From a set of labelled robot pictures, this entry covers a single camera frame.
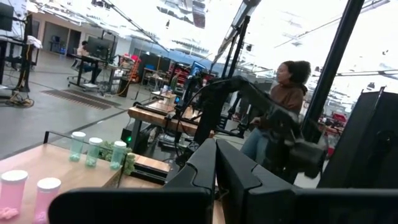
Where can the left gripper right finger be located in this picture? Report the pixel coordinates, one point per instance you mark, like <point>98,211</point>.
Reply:
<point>295,205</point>

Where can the pink medicine bottle white cap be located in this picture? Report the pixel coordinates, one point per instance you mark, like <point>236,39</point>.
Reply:
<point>12,193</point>
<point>46,199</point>

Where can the tablet with blue screen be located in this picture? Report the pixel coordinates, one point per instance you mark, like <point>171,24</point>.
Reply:
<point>197,68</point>

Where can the wooden workbench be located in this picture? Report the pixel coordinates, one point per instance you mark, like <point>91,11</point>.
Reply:
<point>149,116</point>

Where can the green plant in woven pot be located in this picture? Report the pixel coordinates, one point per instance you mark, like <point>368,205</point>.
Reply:
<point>130,161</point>

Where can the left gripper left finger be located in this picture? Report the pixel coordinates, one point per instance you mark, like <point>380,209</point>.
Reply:
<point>140,205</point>

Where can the wooden shelf black metal frame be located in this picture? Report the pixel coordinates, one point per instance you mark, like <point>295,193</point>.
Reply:
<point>62,165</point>

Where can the black computer monitor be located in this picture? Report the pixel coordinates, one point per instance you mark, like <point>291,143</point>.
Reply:
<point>98,46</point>

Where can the teal medicine bottle white cap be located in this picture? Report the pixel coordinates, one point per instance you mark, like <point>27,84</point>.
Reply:
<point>77,146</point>
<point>118,155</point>
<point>94,152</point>

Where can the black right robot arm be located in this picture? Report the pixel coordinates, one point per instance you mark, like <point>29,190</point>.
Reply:
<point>217,105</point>

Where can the person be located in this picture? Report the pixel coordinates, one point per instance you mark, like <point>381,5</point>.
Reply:
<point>82,51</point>
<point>286,96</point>

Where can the black equipment housing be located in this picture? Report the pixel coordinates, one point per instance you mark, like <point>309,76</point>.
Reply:
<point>363,143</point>

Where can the black computer tower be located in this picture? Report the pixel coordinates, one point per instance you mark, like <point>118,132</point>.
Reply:
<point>128,138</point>

